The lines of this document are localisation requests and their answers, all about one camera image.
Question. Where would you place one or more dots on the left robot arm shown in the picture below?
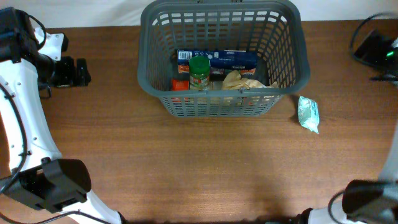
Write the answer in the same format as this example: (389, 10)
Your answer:
(32, 60)

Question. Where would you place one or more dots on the green lid jar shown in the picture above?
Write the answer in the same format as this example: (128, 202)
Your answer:
(199, 70)

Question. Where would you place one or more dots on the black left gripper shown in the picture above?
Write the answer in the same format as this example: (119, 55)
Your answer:
(71, 78)

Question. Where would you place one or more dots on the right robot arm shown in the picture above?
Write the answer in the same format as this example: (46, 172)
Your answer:
(367, 201)

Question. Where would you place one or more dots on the grey plastic basket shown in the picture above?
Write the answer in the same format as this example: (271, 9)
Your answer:
(270, 29)

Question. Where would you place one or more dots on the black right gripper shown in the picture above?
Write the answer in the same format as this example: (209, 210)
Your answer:
(384, 45)

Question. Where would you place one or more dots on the blue tissue box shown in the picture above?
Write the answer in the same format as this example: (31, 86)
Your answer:
(221, 61)

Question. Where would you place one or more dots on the orange spaghetti packet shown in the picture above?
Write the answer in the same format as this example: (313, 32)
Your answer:
(185, 85)

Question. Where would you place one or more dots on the pale green wipes packet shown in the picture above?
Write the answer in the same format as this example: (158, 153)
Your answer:
(308, 115)

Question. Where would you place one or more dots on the beige paper pouch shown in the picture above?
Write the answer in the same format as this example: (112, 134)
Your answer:
(234, 81)

